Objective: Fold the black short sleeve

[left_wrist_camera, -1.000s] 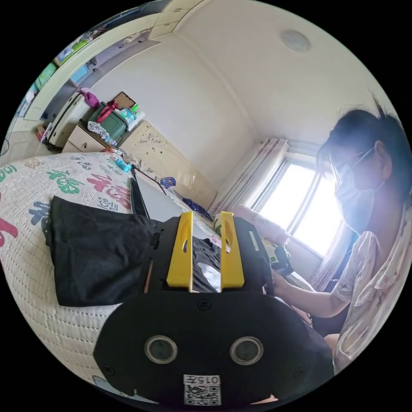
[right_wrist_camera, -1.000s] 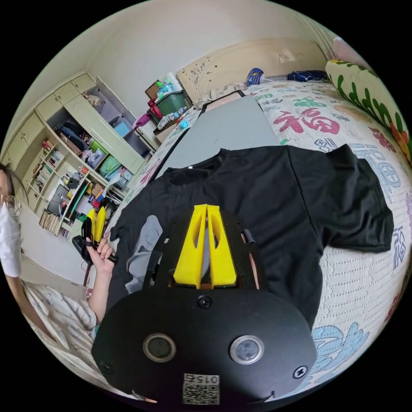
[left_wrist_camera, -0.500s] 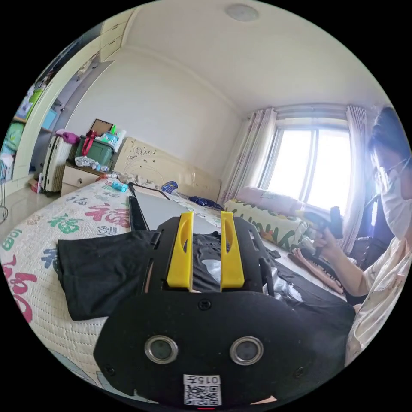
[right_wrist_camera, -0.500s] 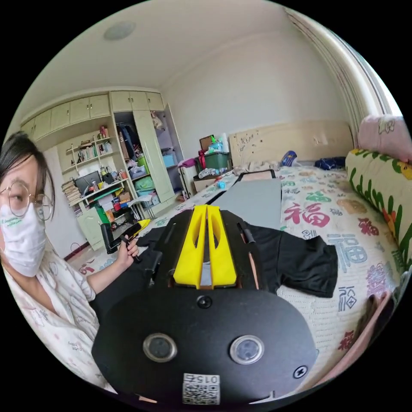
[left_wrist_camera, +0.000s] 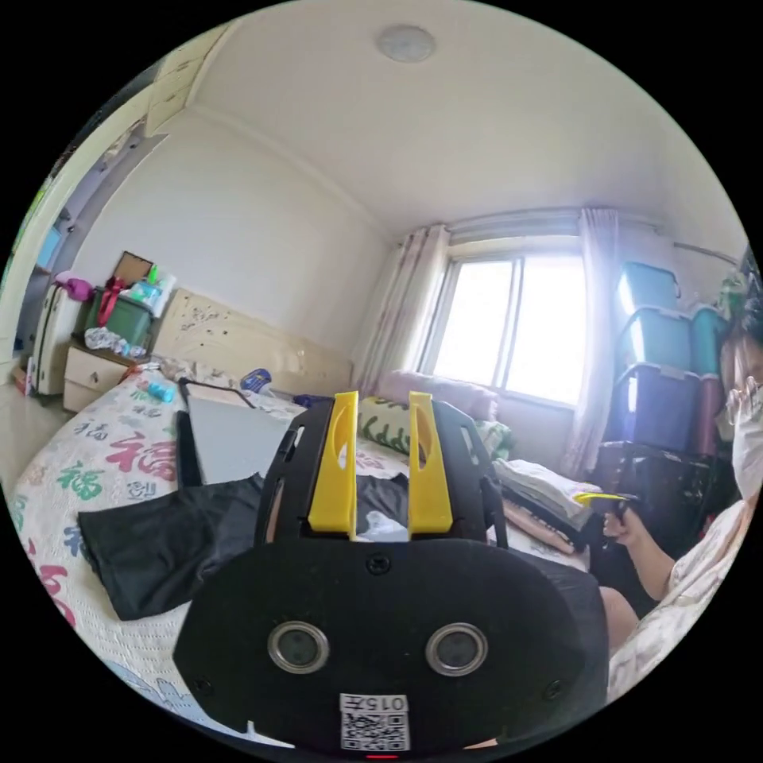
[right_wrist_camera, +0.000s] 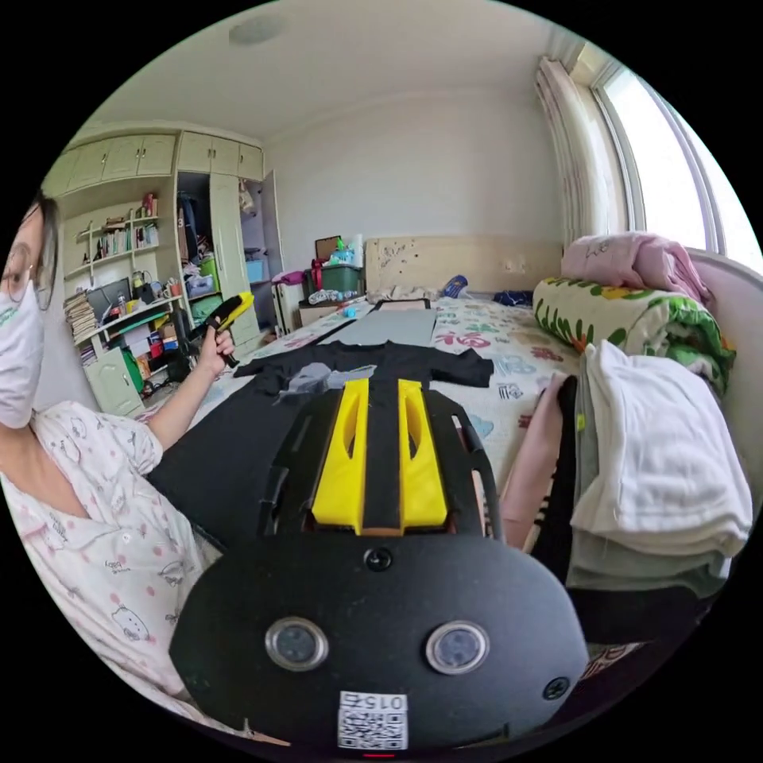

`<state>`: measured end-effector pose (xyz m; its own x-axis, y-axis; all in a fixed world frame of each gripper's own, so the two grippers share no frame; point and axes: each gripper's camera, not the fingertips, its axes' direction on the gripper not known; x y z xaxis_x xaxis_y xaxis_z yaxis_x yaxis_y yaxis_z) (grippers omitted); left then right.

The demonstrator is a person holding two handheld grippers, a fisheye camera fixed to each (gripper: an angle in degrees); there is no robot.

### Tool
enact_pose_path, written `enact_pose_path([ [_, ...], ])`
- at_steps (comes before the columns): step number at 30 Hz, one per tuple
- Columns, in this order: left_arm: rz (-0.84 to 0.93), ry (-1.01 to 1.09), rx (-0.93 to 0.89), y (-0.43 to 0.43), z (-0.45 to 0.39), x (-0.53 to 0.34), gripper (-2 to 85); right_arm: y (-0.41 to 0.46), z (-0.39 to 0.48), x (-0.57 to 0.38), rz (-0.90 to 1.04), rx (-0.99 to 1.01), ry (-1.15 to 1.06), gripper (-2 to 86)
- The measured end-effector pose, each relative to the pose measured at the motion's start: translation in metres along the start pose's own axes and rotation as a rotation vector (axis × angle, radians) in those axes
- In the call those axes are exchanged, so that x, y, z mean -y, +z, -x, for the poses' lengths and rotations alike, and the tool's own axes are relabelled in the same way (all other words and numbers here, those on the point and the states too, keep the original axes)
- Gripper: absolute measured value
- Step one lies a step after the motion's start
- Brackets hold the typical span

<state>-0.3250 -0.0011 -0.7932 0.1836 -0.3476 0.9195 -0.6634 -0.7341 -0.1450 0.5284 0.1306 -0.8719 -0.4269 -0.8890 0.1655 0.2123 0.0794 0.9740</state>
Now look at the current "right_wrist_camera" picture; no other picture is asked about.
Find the pale curtain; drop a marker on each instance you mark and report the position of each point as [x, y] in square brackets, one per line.
[581, 161]

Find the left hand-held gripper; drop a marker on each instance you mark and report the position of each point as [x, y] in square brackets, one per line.
[216, 314]

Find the bed with printed sheet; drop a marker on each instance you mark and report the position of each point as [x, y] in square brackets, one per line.
[512, 363]

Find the grey flat board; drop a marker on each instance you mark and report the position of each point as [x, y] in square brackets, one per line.
[390, 329]

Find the rolled green floral blanket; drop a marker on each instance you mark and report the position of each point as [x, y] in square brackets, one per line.
[644, 325]

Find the shelf desk with books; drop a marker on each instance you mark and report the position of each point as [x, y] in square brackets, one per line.
[119, 256]

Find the person's body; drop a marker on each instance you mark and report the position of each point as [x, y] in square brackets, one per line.
[77, 512]

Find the pink cloth bundle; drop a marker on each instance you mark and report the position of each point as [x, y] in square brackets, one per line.
[632, 262]

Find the green storage box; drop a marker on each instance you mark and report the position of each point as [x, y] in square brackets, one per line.
[337, 280]

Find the round ceiling lamp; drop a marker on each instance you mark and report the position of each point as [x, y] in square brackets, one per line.
[257, 27]

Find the person's left forearm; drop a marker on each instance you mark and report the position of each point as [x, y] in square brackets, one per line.
[179, 405]

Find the black short sleeve shirt with print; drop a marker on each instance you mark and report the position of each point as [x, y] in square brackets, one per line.
[238, 429]

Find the person's left hand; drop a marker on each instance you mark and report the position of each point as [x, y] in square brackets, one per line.
[216, 347]

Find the window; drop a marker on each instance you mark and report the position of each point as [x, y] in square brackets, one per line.
[673, 161]

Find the pile of clothes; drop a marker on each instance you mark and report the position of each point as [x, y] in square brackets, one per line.
[650, 453]

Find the pale green cupboard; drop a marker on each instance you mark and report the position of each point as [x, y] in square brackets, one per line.
[226, 238]

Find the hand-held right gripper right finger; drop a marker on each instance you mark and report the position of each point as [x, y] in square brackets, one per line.
[426, 483]

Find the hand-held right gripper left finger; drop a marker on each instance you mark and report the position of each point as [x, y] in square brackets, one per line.
[334, 477]

